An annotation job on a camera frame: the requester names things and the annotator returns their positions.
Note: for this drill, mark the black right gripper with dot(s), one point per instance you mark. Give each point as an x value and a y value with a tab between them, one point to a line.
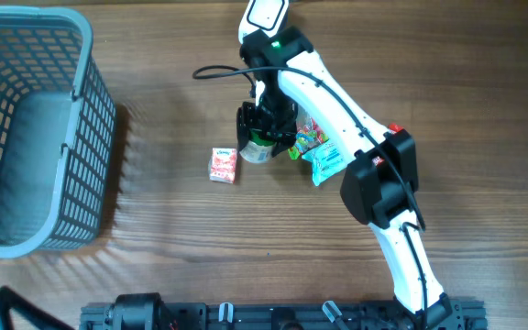
246	118

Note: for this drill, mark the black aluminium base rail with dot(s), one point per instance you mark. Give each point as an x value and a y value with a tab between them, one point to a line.
149	311

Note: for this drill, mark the grey plastic basket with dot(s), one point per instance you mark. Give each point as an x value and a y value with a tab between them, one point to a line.
57	129

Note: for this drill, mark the small red white box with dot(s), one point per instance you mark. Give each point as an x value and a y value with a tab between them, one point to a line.
223	165

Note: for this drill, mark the green lid jar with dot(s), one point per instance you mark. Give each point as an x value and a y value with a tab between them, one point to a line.
257	150

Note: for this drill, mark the red Nescafe coffee stick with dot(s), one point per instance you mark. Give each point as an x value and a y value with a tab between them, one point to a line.
394	128

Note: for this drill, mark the green Haribo candy bag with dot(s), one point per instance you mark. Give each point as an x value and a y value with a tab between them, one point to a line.
309	136

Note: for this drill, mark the light blue snack packet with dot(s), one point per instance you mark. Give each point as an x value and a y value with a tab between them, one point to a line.
326	161

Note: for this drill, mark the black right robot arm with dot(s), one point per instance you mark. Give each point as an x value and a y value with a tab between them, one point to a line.
381	174

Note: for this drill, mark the white barcode scanner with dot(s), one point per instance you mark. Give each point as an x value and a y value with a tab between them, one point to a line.
265	15

